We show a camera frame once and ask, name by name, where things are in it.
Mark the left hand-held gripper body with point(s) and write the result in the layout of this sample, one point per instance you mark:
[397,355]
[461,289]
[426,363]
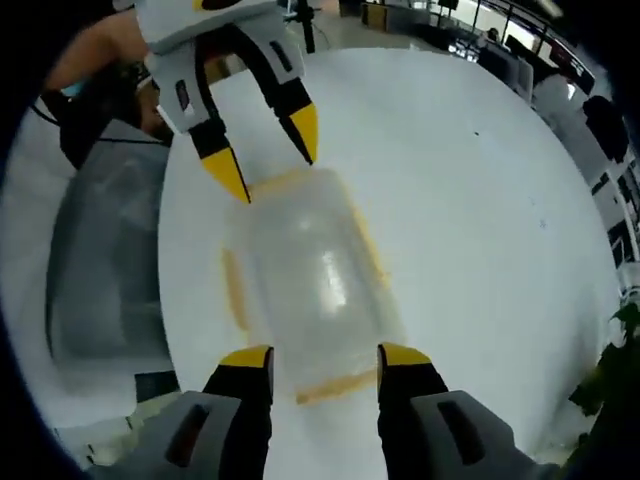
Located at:
[200,25]

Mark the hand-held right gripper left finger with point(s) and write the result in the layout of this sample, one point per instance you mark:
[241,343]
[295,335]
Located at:
[235,400]

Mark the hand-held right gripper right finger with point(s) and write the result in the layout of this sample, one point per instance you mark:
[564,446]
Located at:
[415,415]

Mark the clear lid with yellow buckles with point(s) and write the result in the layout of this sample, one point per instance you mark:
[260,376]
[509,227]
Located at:
[235,290]

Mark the clear plastic buckle container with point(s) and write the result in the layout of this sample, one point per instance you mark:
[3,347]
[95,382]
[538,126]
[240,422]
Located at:
[325,240]

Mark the black tripod stand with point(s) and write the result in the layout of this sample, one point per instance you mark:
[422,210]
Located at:
[306,25]

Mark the grey mesh office chair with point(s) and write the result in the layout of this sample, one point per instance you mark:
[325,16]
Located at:
[105,260]

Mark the person's white shirt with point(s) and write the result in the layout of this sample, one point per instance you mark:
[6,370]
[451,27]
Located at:
[30,225]

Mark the green potted plant white pot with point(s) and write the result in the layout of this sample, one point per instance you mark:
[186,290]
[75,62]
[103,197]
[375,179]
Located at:
[615,370]

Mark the white office chair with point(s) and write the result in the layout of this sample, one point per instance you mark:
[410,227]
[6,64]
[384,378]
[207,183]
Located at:
[557,100]

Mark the black office chair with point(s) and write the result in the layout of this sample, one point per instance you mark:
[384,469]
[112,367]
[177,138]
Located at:
[605,125]

